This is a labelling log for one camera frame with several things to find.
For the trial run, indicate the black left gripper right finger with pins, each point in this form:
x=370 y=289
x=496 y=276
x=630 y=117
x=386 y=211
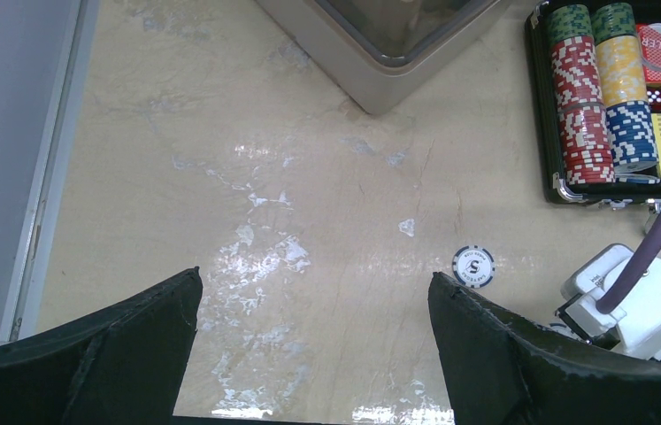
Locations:
x=501 y=368

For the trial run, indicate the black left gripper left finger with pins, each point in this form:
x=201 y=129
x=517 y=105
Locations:
x=123 y=364

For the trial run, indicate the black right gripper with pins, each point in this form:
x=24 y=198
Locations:
x=633 y=328

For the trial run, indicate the white dealer chip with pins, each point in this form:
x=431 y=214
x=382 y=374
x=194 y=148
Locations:
x=473 y=266

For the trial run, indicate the black poker set case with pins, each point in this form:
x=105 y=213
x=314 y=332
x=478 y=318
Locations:
x=555 y=187

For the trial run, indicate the yellow blue chip row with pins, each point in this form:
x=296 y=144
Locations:
x=628 y=111

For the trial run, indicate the red white chip row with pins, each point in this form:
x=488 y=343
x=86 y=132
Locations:
x=584 y=140

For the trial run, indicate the translucent brown plastic box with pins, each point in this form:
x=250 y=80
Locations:
x=379 y=52

